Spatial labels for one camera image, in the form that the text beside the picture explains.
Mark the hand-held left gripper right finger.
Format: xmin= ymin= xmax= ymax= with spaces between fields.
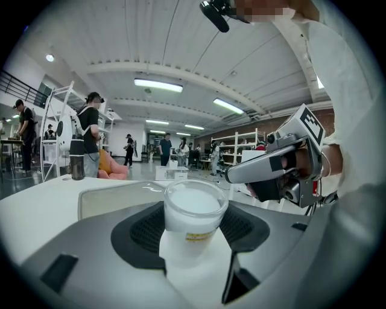
xmin=210 ymin=201 xmax=314 ymax=309

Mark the white rounded device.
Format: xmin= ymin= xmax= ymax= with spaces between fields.
xmin=56 ymin=119 xmax=74 ymax=153

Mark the white storage shelving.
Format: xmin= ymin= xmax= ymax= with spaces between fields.
xmin=210 ymin=128 xmax=266 ymax=167

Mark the small white round cup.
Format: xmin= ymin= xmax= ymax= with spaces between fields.
xmin=163 ymin=179 xmax=229 ymax=247

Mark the black balcony railing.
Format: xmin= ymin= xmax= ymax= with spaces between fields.
xmin=0 ymin=69 xmax=49 ymax=108

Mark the wooden work desk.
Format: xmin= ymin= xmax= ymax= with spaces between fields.
xmin=0 ymin=138 xmax=25 ymax=182

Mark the white shelf rack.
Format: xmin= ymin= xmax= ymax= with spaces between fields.
xmin=39 ymin=80 xmax=76 ymax=182

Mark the low white cabinet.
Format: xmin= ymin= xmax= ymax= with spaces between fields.
xmin=155 ymin=165 xmax=189 ymax=182

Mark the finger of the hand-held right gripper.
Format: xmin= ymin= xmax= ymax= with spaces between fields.
xmin=224 ymin=150 xmax=286 ymax=184
xmin=246 ymin=177 xmax=283 ymax=203

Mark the person's right hand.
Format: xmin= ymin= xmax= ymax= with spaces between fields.
xmin=282 ymin=147 xmax=313 ymax=179

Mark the person's right forearm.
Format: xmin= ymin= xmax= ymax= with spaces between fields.
xmin=320 ymin=132 xmax=386 ymax=212

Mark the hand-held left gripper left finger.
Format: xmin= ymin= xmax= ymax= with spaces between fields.
xmin=19 ymin=201 xmax=194 ymax=309

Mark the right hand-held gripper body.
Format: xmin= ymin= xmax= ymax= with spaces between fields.
xmin=265 ymin=103 xmax=326 ymax=209

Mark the dark tumbler bottle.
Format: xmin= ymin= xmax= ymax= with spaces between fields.
xmin=69 ymin=135 xmax=86 ymax=181

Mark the person's torso in white coat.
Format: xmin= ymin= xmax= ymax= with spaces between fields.
xmin=271 ymin=0 xmax=386 ymax=309

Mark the black head-worn camera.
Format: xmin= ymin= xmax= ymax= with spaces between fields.
xmin=199 ymin=0 xmax=235 ymax=33

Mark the white square table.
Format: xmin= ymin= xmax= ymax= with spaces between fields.
xmin=0 ymin=176 xmax=317 ymax=302

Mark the beige rectangular tray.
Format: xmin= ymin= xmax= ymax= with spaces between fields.
xmin=77 ymin=180 xmax=235 ymax=221

